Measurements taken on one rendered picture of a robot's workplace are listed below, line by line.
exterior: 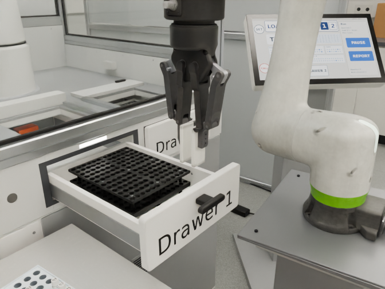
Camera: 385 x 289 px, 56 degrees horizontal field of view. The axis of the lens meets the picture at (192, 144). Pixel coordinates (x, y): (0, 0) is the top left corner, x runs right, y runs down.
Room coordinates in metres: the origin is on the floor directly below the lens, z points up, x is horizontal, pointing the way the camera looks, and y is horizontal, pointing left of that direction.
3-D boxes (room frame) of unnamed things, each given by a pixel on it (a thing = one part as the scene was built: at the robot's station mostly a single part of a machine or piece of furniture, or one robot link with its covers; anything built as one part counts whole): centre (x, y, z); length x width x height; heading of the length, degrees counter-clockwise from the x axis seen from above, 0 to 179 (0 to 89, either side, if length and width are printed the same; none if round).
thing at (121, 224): (0.76, 0.15, 0.86); 0.40 x 0.26 x 0.06; 50
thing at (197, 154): (0.58, -0.01, 1.03); 0.03 x 0.01 x 0.07; 140
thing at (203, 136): (0.57, -0.02, 1.06); 0.03 x 0.01 x 0.05; 50
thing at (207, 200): (0.61, -0.03, 0.91); 0.07 x 0.04 x 0.01; 140
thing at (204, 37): (0.59, 0.00, 1.19); 0.08 x 0.07 x 0.09; 50
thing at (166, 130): (1.07, 0.04, 0.87); 0.29 x 0.02 x 0.11; 140
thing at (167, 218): (0.63, -0.01, 0.87); 0.29 x 0.02 x 0.11; 140
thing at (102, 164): (0.75, 0.15, 0.87); 0.22 x 0.18 x 0.06; 50
